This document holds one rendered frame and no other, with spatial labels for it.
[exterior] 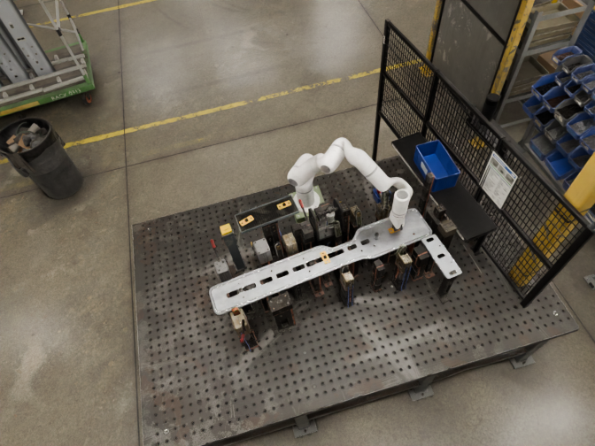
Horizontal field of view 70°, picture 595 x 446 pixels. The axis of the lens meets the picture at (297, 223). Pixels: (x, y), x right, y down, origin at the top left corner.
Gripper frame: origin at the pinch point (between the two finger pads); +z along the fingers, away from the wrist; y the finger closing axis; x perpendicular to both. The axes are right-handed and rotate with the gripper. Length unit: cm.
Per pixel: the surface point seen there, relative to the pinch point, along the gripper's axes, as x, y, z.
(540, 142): 170, -52, 50
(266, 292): -87, 7, 4
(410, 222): 11.1, -1.1, 3.6
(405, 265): -7.2, 24.9, 0.6
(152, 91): -124, -350, 103
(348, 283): -41.9, 21.9, 1.6
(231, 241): -95, -30, -3
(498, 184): 54, 12, -26
